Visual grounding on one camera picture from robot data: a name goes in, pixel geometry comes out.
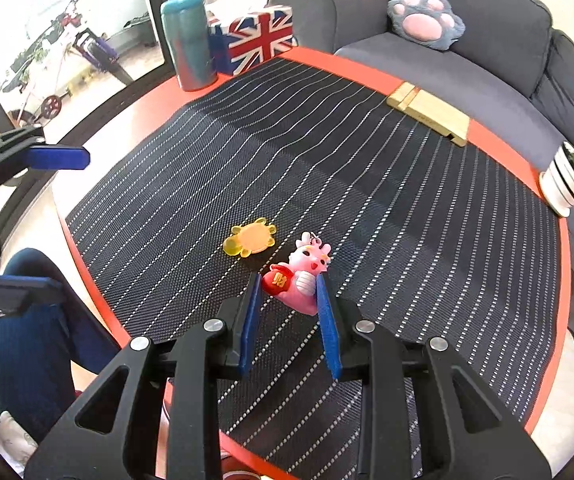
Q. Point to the teal thermos bottle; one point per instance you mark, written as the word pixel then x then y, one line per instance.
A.
pixel 189 45

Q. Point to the potted cactus in striped pot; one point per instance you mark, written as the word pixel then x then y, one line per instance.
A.
pixel 567 180

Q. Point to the person's white patterned top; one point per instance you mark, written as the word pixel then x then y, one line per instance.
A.
pixel 12 435

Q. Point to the orange turtle toy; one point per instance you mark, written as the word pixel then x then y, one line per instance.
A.
pixel 252 237

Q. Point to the bicycle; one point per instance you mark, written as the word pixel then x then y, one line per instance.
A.
pixel 67 35

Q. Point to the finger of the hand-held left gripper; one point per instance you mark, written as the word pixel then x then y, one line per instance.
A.
pixel 22 290
pixel 59 158

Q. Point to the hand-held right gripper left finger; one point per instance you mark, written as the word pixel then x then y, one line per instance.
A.
pixel 249 327

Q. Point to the grey sofa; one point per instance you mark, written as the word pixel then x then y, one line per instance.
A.
pixel 492 5

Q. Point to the flag-print tissue box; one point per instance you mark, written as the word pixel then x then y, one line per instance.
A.
pixel 257 37

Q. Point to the grey pink paw cushion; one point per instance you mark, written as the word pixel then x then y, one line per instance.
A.
pixel 424 20

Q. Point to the wooden phone stand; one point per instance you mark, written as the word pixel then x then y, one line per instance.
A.
pixel 432 115

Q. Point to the black white-striped table mat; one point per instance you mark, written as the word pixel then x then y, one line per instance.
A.
pixel 367 185

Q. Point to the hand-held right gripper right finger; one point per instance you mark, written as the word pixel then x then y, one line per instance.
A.
pixel 329 332

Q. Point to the pink dragon toy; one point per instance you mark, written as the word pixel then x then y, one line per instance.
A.
pixel 302 270

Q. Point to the person's leg in dark trousers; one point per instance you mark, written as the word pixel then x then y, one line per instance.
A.
pixel 32 355

